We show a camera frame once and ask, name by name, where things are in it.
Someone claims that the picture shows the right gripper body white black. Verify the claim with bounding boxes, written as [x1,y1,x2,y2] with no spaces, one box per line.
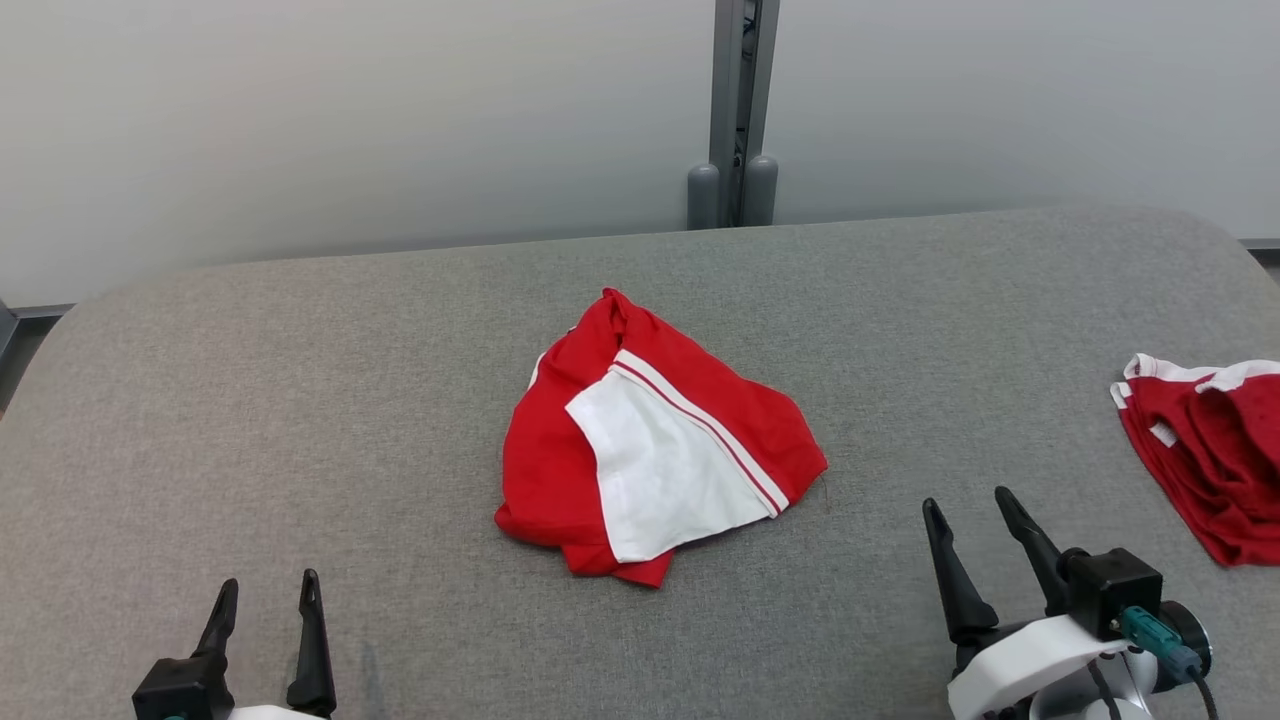
[950,600,1213,720]

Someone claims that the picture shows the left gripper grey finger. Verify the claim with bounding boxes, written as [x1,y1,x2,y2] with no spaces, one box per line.
[287,570,337,716]
[195,578,241,661]

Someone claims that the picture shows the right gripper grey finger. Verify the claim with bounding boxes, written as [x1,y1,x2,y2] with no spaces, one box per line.
[995,487,1071,613]
[922,498,1001,646]

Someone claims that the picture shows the red white basketball shorts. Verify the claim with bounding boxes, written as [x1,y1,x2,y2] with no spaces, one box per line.
[1110,353,1280,568]

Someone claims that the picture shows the red Bulls 23 jersey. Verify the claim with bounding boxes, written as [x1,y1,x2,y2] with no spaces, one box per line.
[494,288,829,589]

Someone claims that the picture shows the teal plug right camera cable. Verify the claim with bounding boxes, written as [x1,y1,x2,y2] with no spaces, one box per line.
[1118,605,1223,720]

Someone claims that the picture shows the grey metal partition post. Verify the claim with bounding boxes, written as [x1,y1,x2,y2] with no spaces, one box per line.
[708,0,781,229]

